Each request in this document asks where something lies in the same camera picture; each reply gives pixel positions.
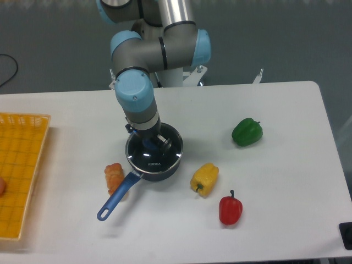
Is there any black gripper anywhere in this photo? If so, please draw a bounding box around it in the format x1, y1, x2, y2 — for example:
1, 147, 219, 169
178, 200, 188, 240
125, 117, 172, 154

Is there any glass pot lid blue knob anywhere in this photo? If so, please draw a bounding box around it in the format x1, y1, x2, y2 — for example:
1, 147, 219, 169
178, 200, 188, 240
125, 123, 183, 174

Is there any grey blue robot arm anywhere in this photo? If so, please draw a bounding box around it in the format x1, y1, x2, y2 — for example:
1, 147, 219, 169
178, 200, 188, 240
96, 1, 211, 152

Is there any dark blue saucepan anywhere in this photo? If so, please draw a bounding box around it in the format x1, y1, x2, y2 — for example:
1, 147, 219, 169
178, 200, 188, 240
97, 162, 180, 221

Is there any yellow bell pepper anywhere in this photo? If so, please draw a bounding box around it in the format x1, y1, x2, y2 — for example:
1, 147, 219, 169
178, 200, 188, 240
190, 163, 219, 197

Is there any orange toy bread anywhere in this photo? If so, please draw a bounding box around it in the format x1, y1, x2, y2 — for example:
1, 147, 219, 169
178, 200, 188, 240
104, 163, 125, 196

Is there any green bell pepper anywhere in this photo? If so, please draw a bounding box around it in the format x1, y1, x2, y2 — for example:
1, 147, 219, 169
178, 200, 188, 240
232, 118, 263, 147

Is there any red bell pepper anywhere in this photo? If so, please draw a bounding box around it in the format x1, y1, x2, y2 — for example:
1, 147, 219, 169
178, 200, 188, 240
219, 189, 243, 226

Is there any yellow woven basket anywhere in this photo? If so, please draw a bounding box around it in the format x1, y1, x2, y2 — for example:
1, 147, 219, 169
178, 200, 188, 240
1, 112, 51, 241

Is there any black device at table edge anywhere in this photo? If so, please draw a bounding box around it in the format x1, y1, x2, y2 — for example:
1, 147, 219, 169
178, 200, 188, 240
339, 222, 352, 250

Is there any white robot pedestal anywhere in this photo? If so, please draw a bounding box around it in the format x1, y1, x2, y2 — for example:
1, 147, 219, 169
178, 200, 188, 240
108, 64, 265, 90

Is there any black cable on floor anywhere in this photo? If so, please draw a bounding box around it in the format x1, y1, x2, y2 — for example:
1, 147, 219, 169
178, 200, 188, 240
0, 53, 19, 87

